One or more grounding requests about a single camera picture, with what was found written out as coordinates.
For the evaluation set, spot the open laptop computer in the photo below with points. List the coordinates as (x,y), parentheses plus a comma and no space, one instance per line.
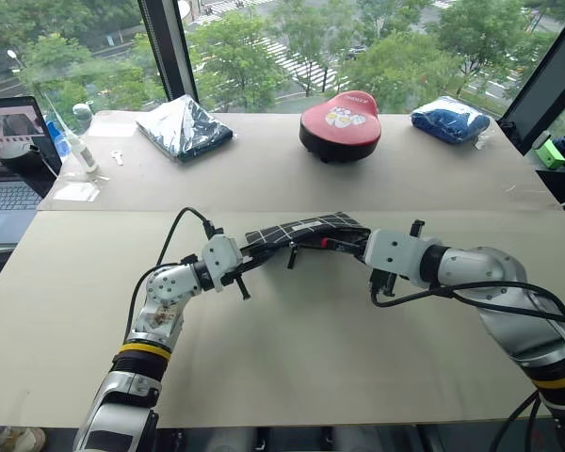
(4,198)

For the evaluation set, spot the navy folded clothing in bag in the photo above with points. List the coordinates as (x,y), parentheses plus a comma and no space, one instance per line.
(193,134)

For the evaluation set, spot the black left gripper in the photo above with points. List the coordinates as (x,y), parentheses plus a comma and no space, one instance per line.
(259,260)

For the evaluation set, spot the red and black case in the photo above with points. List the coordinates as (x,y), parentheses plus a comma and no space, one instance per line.
(339,122)

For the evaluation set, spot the blue folded clothing in bag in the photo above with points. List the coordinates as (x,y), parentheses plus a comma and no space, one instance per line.
(447,122)

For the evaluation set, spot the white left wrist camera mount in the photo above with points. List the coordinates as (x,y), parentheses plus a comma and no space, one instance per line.
(219,256)

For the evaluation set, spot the clear bottle with grey lid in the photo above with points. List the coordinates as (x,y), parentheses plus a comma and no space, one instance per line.
(82,113)

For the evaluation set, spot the small clear zip bag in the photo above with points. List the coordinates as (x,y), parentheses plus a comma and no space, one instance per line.
(77,191)

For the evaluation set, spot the small white key-shaped piece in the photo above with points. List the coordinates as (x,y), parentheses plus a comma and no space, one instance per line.
(117,157)

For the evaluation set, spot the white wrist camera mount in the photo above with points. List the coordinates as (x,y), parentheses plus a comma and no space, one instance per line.
(391,252)
(219,256)

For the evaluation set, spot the blue plastic bottle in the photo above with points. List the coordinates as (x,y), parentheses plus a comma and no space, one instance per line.
(54,136)

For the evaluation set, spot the black perforated window post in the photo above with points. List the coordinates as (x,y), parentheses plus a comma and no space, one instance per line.
(167,47)

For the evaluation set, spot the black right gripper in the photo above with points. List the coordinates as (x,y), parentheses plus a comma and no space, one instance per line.
(381,282)

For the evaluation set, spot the black marker with red cap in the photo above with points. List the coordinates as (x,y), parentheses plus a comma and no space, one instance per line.
(325,243)

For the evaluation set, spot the black side shelf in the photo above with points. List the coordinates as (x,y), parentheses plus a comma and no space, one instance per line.
(560,183)

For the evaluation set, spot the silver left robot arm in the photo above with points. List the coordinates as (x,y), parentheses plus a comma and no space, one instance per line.
(162,287)

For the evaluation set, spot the beige shoe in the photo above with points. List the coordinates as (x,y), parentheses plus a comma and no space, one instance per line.
(9,440)

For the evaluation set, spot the black grid-patterned cloth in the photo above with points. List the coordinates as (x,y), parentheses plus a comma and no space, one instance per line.
(311,223)

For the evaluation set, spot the green object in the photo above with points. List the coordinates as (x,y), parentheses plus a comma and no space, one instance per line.
(548,153)

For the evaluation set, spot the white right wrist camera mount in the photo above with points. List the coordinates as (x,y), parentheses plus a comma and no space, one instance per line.
(391,252)

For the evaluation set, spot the black slanted window frame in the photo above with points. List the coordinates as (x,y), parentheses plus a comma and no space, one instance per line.
(546,70)

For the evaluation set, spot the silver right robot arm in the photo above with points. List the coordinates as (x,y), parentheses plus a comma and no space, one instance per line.
(480,270)

